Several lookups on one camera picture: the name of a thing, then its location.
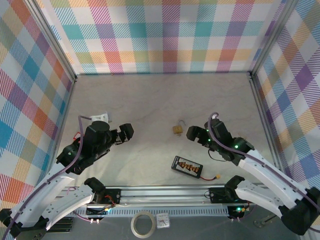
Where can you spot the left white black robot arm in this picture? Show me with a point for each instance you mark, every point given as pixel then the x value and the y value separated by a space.
pixel 70 202

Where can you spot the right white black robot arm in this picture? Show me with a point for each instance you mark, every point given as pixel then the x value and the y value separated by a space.
pixel 270 177

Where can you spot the small red plastic tag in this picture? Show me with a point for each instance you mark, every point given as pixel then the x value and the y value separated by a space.
pixel 76 136

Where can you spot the black charging board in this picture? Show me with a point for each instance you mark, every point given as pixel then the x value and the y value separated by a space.
pixel 186 165

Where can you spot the clear tape roll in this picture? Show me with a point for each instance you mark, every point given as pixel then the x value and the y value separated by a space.
pixel 143 212

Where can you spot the black plastic strip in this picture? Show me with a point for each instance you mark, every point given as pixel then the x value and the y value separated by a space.
pixel 66 224
pixel 69 219
pixel 62 229

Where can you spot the small white square clock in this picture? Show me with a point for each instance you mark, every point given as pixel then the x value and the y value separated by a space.
pixel 163 221

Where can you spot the aluminium side rail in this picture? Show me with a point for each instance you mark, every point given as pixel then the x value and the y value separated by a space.
pixel 68 105
pixel 266 125

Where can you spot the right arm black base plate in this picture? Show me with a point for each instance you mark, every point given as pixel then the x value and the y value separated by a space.
pixel 216 195

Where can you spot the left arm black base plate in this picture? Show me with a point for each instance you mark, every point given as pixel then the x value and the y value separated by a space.
pixel 115 193

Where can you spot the long aluminium extrusion rail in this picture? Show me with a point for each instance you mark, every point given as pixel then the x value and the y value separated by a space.
pixel 162 193

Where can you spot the grey metal bracket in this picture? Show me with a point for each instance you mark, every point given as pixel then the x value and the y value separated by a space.
pixel 262 222

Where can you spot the aluminium frame post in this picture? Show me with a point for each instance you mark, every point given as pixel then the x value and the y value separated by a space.
pixel 53 37
pixel 272 37

